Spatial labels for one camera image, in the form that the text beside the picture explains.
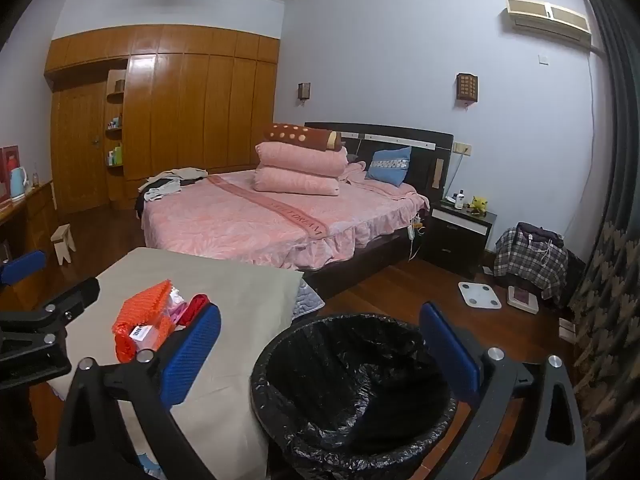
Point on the orange mesh bag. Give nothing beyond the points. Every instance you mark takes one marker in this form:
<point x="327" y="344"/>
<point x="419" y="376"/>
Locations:
<point x="145" y="305"/>

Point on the white bottle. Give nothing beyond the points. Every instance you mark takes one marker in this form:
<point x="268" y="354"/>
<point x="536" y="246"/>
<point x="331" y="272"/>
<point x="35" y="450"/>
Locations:
<point x="459" y="199"/>

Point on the wooden sideboard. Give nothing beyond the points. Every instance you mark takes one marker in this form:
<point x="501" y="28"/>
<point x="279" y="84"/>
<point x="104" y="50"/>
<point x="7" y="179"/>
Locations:
<point x="35" y="220"/>

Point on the wooden wardrobe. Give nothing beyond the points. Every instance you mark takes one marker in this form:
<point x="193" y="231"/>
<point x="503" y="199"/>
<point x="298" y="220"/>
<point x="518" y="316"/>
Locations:
<point x="200" y="110"/>

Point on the brown dotted pillow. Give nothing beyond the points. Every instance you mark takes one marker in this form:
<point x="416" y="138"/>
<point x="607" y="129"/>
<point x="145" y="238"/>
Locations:
<point x="295" y="135"/>

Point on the pink bedspread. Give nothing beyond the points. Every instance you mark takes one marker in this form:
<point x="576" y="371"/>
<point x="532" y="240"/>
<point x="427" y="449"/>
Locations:
<point x="225" y="215"/>

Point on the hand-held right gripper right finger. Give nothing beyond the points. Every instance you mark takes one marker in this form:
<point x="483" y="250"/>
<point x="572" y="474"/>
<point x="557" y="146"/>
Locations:
<point x="447" y="345"/>

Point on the small glass bottle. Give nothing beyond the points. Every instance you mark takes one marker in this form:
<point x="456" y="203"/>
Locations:
<point x="35" y="177"/>

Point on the grey patterned curtain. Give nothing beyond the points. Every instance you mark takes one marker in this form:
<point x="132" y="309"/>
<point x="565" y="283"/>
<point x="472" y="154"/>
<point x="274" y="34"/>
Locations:
<point x="610" y="260"/>

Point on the wall air conditioner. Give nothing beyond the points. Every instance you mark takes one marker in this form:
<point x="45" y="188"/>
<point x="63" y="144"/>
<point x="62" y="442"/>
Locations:
<point x="545" y="17"/>

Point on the grey quilted pad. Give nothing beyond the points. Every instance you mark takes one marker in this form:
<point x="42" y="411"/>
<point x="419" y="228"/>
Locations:
<point x="307" y="300"/>

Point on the small wooden stool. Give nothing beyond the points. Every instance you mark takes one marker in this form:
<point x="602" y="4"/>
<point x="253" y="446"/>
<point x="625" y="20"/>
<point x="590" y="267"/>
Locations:
<point x="62" y="240"/>

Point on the blue cushion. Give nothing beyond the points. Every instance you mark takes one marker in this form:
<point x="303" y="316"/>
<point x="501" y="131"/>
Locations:
<point x="390" y="167"/>

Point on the black lined trash bin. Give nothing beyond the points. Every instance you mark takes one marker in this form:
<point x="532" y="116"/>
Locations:
<point x="350" y="360"/>

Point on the yellow plush toy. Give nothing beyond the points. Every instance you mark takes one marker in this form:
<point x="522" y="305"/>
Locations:
<point x="477" y="203"/>

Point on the light blue kettle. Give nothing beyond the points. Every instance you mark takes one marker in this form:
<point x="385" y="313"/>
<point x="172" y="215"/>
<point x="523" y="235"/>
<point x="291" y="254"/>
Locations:
<point x="17" y="180"/>

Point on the dark garment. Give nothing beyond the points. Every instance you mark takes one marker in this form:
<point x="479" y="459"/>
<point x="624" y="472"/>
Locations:
<point x="537" y="232"/>

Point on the small shelf bottles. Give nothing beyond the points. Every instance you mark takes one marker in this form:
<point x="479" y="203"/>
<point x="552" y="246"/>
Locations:
<point x="114" y="122"/>

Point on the pile of clothes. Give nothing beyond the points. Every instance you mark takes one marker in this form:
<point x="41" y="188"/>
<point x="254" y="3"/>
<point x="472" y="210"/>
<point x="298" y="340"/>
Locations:
<point x="165" y="185"/>

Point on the wall socket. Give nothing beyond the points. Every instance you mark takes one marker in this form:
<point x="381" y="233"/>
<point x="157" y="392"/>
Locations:
<point x="461" y="148"/>

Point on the wooden wall lamp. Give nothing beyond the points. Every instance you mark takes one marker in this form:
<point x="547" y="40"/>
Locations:
<point x="302" y="91"/>
<point x="466" y="87"/>

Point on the plaid cloth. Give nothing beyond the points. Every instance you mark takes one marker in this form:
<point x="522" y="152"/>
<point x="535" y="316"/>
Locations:
<point x="520" y="260"/>

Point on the red box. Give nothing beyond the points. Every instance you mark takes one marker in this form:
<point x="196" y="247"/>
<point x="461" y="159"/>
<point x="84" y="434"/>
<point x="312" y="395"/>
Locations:
<point x="6" y="160"/>

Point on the dark nightstand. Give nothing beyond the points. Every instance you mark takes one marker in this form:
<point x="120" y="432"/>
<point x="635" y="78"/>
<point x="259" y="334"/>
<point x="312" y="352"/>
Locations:
<point x="450" y="245"/>

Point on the pink folded quilt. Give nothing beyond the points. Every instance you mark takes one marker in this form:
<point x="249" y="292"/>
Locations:
<point x="300" y="157"/>
<point x="295" y="182"/>

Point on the beige table cloth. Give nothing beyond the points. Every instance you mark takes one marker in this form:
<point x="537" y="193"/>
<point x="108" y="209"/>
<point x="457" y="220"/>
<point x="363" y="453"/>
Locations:
<point x="225" y="285"/>

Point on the white bathroom scale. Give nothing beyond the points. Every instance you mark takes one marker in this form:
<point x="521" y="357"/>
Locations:
<point x="479" y="295"/>

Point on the dark wooden bed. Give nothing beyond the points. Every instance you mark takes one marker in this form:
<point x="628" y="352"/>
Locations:
<point x="400" y="145"/>

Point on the white scale with red panel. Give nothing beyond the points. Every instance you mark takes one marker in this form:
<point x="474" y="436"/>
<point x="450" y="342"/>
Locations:
<point x="522" y="300"/>

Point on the small shelf box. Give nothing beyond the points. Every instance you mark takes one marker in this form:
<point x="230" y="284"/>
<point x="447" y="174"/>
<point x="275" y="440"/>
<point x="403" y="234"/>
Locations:
<point x="120" y="85"/>

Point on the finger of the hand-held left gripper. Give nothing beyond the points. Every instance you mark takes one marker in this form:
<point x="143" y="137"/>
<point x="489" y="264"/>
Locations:
<point x="60" y="305"/>
<point x="22" y="266"/>

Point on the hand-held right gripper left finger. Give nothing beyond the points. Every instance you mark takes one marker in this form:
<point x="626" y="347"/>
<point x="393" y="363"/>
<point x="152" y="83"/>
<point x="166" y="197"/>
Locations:
<point x="192" y="355"/>

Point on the red knit glove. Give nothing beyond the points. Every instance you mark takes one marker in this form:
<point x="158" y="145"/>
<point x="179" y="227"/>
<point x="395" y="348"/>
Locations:
<point x="196" y="310"/>

